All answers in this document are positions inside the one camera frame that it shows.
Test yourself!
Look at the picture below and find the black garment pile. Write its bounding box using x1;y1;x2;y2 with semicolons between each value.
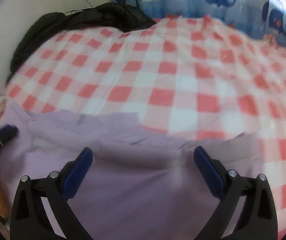
6;2;156;83

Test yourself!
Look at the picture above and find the red white checkered bedsheet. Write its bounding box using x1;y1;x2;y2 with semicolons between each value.
6;17;286;237

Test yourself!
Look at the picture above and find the lilac purple garment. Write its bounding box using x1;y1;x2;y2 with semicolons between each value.
0;103;263;239

